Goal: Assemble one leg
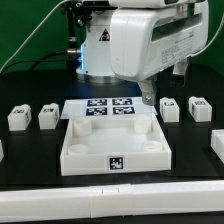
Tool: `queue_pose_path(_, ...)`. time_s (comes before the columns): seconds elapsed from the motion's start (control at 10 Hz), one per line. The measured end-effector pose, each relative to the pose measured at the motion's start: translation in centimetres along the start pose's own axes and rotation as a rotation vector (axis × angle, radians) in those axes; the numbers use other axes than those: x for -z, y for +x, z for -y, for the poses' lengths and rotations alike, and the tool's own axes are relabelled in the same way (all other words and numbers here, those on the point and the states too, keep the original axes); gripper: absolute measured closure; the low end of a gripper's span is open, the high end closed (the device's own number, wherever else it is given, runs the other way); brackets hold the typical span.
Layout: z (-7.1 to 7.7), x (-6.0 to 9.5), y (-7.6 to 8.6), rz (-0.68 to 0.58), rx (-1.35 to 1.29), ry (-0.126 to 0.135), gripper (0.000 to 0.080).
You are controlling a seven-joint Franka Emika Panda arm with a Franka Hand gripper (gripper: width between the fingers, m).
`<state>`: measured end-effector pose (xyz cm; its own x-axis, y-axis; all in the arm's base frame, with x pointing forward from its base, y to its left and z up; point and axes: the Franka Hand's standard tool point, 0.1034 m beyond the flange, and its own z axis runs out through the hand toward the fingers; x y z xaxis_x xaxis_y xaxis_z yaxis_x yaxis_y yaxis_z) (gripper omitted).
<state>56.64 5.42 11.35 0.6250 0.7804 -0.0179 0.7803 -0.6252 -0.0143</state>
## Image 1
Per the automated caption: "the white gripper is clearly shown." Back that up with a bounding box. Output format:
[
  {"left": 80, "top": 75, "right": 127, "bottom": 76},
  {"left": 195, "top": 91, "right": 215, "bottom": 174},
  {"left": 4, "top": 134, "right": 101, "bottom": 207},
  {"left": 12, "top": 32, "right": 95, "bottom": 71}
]
[{"left": 110, "top": 2, "right": 209, "bottom": 106}]

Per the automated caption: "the white square tabletop tray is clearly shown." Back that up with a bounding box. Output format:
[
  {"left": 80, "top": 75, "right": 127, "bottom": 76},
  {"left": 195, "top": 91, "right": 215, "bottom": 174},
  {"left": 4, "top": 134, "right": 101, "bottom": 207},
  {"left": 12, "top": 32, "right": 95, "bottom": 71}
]
[{"left": 60, "top": 114, "right": 172, "bottom": 176}]

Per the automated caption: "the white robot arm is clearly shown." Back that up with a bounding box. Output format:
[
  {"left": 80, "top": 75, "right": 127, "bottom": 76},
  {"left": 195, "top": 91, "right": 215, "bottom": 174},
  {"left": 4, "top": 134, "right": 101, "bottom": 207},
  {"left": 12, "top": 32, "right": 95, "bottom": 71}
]
[{"left": 75, "top": 0, "right": 211, "bottom": 105}]

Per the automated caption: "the white sheet with tags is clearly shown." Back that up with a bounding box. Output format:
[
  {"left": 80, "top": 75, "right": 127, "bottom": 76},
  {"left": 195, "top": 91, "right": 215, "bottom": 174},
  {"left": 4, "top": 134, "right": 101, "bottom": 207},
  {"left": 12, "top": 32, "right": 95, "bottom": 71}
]
[{"left": 61, "top": 97, "right": 157, "bottom": 119}]

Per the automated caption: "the white part right edge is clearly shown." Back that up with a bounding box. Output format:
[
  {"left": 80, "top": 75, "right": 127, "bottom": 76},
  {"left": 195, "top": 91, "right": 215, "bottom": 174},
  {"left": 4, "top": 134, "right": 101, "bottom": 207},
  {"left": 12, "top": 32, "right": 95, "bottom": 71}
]
[{"left": 211, "top": 129, "right": 224, "bottom": 164}]

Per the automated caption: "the white part edge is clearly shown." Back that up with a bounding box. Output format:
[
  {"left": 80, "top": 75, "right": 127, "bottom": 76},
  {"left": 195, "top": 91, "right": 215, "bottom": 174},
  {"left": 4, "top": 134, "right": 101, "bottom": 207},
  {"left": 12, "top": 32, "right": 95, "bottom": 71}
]
[
  {"left": 211, "top": 129, "right": 224, "bottom": 164},
  {"left": 0, "top": 140, "right": 4, "bottom": 163}
]

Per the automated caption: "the white front obstacle bar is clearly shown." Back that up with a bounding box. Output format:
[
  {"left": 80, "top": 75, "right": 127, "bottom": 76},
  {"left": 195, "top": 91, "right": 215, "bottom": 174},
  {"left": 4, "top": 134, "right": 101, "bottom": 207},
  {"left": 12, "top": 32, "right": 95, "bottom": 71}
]
[{"left": 0, "top": 180, "right": 224, "bottom": 223}]

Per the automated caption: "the white part left edge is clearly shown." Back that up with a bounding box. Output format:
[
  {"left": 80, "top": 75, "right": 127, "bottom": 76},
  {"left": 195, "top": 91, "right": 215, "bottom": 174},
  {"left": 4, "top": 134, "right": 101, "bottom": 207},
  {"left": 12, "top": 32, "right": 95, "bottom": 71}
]
[{"left": 0, "top": 140, "right": 4, "bottom": 163}]

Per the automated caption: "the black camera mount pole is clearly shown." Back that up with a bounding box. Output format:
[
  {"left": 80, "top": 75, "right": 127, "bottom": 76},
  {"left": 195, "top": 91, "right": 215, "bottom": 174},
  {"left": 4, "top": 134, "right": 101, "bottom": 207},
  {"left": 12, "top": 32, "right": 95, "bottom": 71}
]
[{"left": 61, "top": 0, "right": 84, "bottom": 70}]

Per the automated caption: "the white cable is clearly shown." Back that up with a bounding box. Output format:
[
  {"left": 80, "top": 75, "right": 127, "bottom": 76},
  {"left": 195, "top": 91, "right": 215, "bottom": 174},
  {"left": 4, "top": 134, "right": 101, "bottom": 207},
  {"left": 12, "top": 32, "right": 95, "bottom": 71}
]
[{"left": 0, "top": 0, "right": 73, "bottom": 75}]

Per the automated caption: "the black cable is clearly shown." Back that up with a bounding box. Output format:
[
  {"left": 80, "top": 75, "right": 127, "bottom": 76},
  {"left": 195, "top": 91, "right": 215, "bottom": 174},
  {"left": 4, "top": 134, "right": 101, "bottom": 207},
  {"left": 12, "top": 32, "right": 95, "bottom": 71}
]
[{"left": 0, "top": 49, "right": 83, "bottom": 78}]

